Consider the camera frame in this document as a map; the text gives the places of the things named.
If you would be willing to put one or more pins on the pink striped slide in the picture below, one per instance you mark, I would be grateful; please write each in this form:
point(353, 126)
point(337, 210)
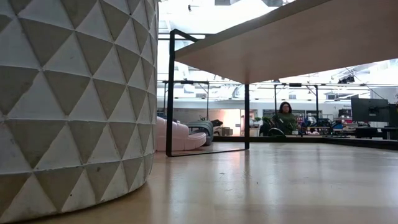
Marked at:
point(183, 137)

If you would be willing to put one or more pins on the black table frame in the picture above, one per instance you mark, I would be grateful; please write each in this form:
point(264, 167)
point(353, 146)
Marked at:
point(342, 142)

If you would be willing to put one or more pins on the white geometric planter pot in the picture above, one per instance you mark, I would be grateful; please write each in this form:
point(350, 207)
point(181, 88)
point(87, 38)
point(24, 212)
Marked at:
point(77, 109)

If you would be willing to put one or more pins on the black striped slide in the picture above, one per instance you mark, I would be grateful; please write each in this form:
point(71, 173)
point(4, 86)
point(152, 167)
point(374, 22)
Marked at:
point(207, 127)

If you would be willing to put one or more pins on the black monitor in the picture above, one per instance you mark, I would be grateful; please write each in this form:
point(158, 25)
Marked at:
point(394, 115)
point(370, 110)

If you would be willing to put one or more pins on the person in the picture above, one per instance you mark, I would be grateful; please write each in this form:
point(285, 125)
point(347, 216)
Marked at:
point(286, 119)

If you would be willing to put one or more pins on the brown cardboard box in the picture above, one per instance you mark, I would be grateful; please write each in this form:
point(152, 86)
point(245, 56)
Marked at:
point(227, 131)

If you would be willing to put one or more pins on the wooden shelf black metal frame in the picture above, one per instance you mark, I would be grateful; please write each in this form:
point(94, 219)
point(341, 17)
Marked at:
point(280, 46)

